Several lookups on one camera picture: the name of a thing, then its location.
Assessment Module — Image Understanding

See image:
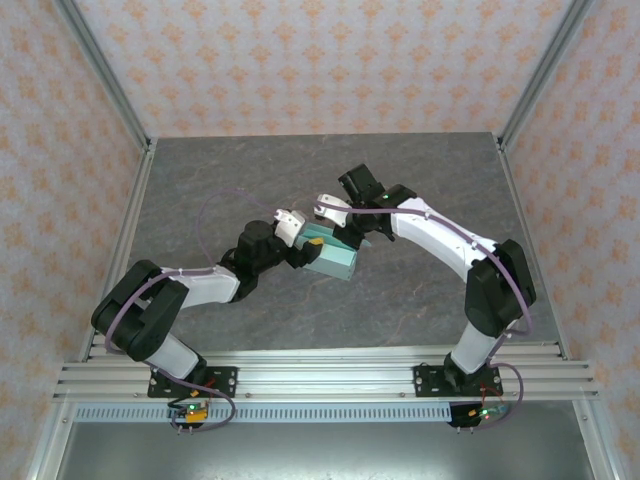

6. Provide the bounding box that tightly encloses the light blue paper box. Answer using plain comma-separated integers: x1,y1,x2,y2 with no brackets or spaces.
294,222,372,282

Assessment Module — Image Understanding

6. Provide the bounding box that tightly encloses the grey metal bottom panel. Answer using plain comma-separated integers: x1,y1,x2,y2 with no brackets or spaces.
27,422,614,480

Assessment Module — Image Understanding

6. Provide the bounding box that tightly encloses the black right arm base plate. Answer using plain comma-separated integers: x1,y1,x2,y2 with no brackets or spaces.
413,364,501,399

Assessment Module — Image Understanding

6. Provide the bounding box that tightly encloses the aluminium rail beam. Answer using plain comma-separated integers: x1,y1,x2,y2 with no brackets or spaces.
52,341,600,401

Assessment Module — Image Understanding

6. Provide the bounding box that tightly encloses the left electronics board orange connector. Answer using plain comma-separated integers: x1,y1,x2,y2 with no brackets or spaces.
167,399,210,427

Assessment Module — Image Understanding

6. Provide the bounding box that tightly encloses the aluminium frame post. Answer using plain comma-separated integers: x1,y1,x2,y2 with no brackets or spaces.
53,0,154,152
498,0,597,149

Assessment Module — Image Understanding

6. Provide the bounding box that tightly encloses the grey slotted cable duct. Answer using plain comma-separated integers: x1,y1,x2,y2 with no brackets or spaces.
74,403,454,425

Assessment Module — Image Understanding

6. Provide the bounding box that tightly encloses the aluminium left table side rail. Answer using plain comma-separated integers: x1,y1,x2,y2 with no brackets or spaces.
77,138,159,362

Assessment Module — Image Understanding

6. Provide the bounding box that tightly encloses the aluminium right table side rail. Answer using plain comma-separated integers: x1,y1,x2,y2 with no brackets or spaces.
494,134,571,361

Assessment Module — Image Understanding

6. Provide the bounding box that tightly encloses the aluminium right frame post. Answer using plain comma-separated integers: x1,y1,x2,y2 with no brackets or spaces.
498,0,597,149

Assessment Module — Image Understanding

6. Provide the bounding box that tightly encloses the aluminium left frame post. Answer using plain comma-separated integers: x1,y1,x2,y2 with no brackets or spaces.
53,0,154,152

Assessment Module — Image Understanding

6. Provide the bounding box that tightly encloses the right electronics board green light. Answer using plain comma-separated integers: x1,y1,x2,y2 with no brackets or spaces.
467,404,509,425

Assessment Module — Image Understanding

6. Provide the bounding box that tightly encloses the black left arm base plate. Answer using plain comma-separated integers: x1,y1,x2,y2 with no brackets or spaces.
147,366,239,400

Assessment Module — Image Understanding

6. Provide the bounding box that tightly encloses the aluminium table side rail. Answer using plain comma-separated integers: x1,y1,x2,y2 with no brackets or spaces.
494,134,571,361
77,138,159,362

